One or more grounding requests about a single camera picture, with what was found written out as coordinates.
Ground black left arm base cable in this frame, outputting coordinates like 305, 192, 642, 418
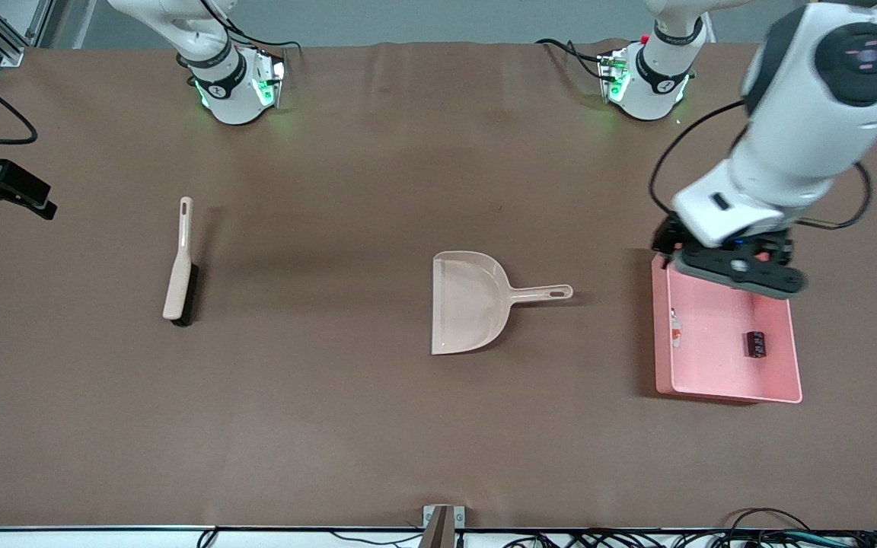
536, 38, 608, 77

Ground beige hand brush black bristles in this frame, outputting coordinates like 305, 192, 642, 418
162, 196, 200, 328

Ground tangle of black cables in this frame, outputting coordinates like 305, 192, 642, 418
499, 530, 877, 548

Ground beige plastic dustpan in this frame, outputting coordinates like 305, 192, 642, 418
430, 250, 575, 356

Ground black right arm base cable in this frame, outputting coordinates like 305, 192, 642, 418
229, 19, 306, 53

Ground white table edge rail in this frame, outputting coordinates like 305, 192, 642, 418
0, 527, 877, 548

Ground black arm base cable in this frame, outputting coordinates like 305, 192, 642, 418
536, 38, 608, 77
229, 19, 306, 53

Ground large table cover mat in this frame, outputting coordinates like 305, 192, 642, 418
0, 38, 877, 531

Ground black looped cable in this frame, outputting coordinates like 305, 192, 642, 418
726, 508, 814, 537

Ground grey metal bracket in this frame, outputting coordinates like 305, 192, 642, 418
423, 505, 466, 529

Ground pink plastic bin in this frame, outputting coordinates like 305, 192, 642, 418
652, 251, 803, 404

